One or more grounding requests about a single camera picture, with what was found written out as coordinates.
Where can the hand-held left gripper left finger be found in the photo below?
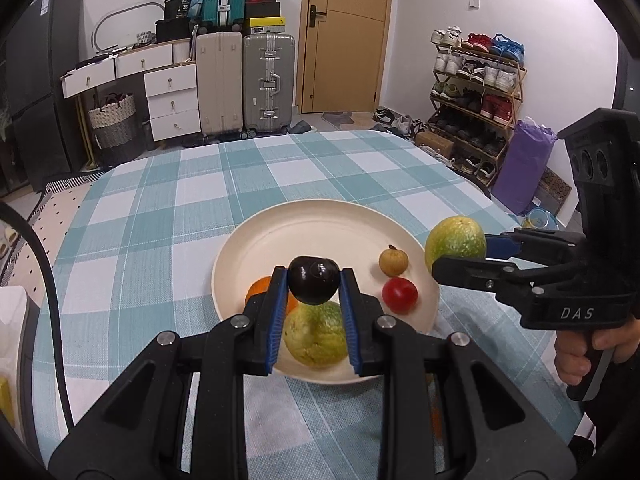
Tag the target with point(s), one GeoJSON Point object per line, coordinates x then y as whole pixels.
{"type": "Point", "coordinates": [277, 322]}

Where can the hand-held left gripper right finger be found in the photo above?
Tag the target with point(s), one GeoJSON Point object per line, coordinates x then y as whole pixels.
{"type": "Point", "coordinates": [350, 327]}

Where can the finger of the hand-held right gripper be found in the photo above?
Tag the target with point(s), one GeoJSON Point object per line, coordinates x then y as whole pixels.
{"type": "Point", "coordinates": [465, 272]}
{"type": "Point", "coordinates": [497, 245]}

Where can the large green yellow citrus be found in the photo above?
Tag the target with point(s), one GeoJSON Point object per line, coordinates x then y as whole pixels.
{"type": "Point", "coordinates": [455, 240]}

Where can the orange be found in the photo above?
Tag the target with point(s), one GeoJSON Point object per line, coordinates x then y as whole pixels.
{"type": "Point", "coordinates": [257, 290]}

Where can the dark purple plum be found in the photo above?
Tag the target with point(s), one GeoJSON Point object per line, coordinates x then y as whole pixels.
{"type": "Point", "coordinates": [312, 280]}

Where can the red tomato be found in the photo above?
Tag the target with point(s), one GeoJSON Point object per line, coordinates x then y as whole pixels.
{"type": "Point", "coordinates": [400, 295]}

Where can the brown longan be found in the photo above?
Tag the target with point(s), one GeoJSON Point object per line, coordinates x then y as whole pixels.
{"type": "Point", "coordinates": [393, 262]}

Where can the cream round plate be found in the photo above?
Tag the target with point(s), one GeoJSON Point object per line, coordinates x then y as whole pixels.
{"type": "Point", "coordinates": [300, 230]}

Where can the person's right forearm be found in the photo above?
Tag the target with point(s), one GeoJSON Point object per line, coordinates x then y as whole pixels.
{"type": "Point", "coordinates": [615, 425]}

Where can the person's right hand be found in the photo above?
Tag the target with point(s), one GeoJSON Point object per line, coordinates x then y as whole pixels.
{"type": "Point", "coordinates": [569, 357]}

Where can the blue bowl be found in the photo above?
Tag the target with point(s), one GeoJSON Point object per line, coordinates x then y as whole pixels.
{"type": "Point", "coordinates": [540, 218]}

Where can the brown doormat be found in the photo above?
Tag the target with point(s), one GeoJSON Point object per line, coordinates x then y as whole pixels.
{"type": "Point", "coordinates": [554, 191]}

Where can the purple bag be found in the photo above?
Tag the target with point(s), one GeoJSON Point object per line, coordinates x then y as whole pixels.
{"type": "Point", "coordinates": [530, 165]}

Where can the small cardboard box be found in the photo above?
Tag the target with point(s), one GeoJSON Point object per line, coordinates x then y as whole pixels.
{"type": "Point", "coordinates": [435, 143]}

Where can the teal checkered tablecloth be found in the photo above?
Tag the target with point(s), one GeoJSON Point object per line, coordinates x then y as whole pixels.
{"type": "Point", "coordinates": [200, 185]}

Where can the scattered sneakers pile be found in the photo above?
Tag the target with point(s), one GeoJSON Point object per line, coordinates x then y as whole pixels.
{"type": "Point", "coordinates": [395, 121]}

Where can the wooden shoe rack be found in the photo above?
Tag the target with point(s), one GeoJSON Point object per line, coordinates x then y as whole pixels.
{"type": "Point", "coordinates": [520, 85]}

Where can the rows of assorted shoes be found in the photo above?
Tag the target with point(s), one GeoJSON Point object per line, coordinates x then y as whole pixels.
{"type": "Point", "coordinates": [495, 77]}

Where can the grey slippers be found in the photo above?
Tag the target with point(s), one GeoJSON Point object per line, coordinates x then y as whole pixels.
{"type": "Point", "coordinates": [301, 128]}

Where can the grey doormat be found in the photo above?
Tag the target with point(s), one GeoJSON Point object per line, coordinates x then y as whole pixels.
{"type": "Point", "coordinates": [345, 117]}

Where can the silver suitcase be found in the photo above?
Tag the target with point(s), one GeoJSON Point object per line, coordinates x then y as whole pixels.
{"type": "Point", "coordinates": [257, 85]}

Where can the beige suitcase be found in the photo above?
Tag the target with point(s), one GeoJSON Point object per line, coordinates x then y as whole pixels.
{"type": "Point", "coordinates": [218, 85]}

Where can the white drawer desk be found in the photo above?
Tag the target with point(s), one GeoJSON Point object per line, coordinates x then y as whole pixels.
{"type": "Point", "coordinates": [170, 95]}

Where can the striped patterned rug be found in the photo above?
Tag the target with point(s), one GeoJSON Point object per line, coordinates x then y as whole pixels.
{"type": "Point", "coordinates": [40, 225]}

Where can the woven laundry basket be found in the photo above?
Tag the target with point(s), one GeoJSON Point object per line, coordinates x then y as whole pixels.
{"type": "Point", "coordinates": [112, 122]}

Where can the wooden door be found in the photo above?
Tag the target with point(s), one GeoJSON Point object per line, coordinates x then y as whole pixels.
{"type": "Point", "coordinates": [345, 35]}

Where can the beige slippers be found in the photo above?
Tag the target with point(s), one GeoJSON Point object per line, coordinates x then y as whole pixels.
{"type": "Point", "coordinates": [7, 241]}

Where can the yellow box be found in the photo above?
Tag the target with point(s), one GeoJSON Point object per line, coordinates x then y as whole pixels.
{"type": "Point", "coordinates": [267, 25]}

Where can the black storage box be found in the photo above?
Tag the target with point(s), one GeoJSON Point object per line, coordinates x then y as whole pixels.
{"type": "Point", "coordinates": [172, 31]}

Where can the plain black shoebox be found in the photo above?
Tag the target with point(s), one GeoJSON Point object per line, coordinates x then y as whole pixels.
{"type": "Point", "coordinates": [262, 11]}

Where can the black bag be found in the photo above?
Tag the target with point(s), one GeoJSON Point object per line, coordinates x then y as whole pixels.
{"type": "Point", "coordinates": [177, 5]}

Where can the oval mirror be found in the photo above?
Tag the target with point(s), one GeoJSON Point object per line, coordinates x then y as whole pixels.
{"type": "Point", "coordinates": [125, 25]}

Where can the dark grey refrigerator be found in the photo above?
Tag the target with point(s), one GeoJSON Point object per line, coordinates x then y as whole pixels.
{"type": "Point", "coordinates": [40, 85]}

